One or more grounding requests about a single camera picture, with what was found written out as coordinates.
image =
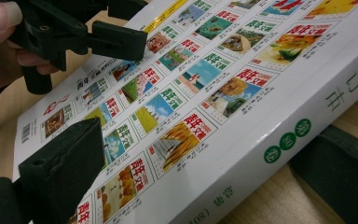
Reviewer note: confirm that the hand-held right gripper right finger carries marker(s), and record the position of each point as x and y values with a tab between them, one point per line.
345	174

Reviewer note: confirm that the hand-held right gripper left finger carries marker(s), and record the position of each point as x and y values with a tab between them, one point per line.
62	168

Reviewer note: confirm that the white colourful magazine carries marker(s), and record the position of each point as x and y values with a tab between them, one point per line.
230	124

